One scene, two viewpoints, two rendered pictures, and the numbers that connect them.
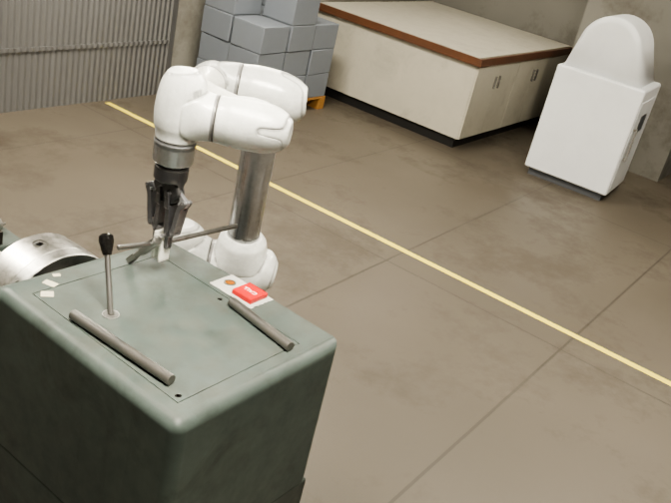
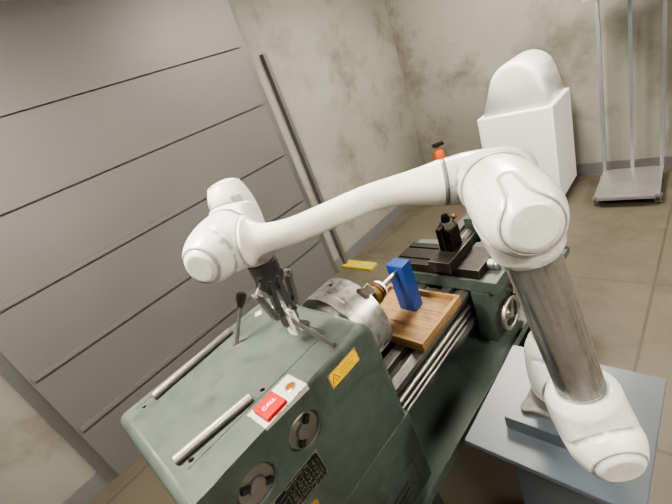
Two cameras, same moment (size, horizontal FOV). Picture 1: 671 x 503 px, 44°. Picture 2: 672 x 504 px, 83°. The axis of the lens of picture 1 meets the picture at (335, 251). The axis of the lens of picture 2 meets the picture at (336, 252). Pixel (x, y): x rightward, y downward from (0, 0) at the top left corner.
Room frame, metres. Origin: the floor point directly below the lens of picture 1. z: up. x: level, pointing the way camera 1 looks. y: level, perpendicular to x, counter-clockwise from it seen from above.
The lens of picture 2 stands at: (2.13, -0.38, 1.87)
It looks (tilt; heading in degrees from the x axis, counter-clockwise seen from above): 25 degrees down; 110
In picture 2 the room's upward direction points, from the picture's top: 22 degrees counter-clockwise
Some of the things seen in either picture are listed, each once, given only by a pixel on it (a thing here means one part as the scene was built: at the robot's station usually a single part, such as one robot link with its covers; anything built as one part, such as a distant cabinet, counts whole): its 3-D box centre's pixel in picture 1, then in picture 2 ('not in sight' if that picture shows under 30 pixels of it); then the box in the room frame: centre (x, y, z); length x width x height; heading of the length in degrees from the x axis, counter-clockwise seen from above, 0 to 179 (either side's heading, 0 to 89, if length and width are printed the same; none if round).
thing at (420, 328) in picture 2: not in sight; (405, 313); (1.85, 0.91, 0.89); 0.36 x 0.30 x 0.04; 148
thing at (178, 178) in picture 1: (170, 182); (268, 274); (1.66, 0.39, 1.48); 0.08 x 0.07 x 0.09; 58
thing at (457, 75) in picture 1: (442, 66); not in sight; (8.75, -0.65, 0.43); 2.29 x 1.85 x 0.86; 149
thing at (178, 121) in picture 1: (186, 104); (234, 213); (1.67, 0.38, 1.66); 0.13 x 0.11 x 0.16; 96
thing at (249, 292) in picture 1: (250, 294); (270, 407); (1.65, 0.17, 1.26); 0.06 x 0.06 x 0.02; 58
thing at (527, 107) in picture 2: not in sight; (524, 131); (2.96, 3.70, 0.69); 0.69 x 0.59 x 1.38; 149
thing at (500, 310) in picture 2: not in sight; (501, 298); (2.25, 1.10, 0.73); 0.27 x 0.12 x 0.27; 58
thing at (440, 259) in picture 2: not in sight; (450, 254); (2.08, 1.13, 1.00); 0.20 x 0.10 x 0.05; 58
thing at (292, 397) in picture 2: (239, 300); (282, 407); (1.66, 0.19, 1.23); 0.13 x 0.08 x 0.06; 58
